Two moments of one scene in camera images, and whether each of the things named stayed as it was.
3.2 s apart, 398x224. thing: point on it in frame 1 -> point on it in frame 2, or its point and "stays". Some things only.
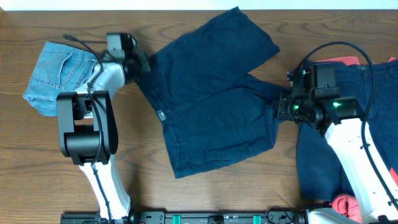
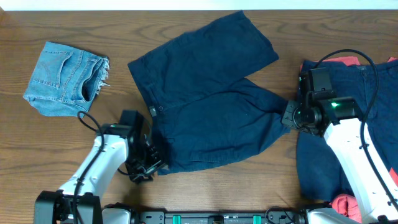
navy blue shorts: x=217 y=114 stays
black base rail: x=267 y=216 stays
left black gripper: x=142 y=58 -> x=157 y=161
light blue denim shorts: x=59 y=70 stays
